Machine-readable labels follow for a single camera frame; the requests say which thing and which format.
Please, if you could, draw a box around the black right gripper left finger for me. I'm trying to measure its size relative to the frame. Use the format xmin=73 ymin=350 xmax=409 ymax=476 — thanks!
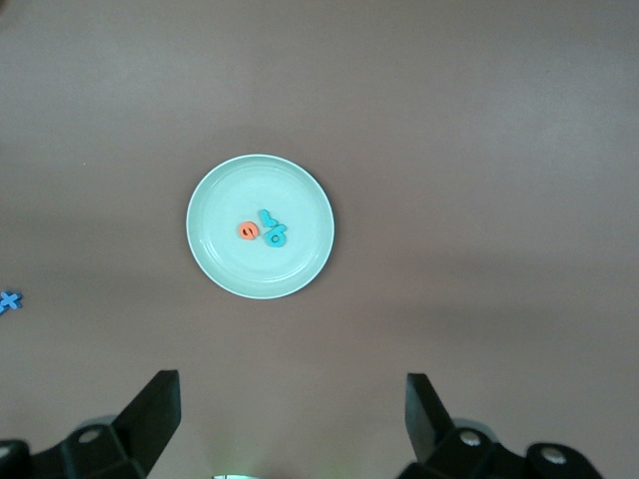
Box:
xmin=0 ymin=369 xmax=182 ymax=479

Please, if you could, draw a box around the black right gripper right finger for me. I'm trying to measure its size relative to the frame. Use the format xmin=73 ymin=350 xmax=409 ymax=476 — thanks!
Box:
xmin=398 ymin=372 xmax=606 ymax=479

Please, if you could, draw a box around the teal foam number nine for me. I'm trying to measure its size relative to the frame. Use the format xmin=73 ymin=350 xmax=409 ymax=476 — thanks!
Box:
xmin=264 ymin=223 xmax=289 ymax=248

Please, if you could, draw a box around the blue foam plus sign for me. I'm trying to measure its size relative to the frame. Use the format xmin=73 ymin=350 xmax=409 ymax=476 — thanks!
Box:
xmin=0 ymin=290 xmax=25 ymax=317

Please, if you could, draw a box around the pale green plate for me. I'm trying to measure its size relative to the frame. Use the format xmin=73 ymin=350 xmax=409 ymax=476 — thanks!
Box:
xmin=185 ymin=154 xmax=335 ymax=300

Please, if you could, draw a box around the brown table cover sheet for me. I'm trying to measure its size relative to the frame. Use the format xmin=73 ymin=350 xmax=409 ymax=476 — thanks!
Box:
xmin=0 ymin=0 xmax=639 ymax=479

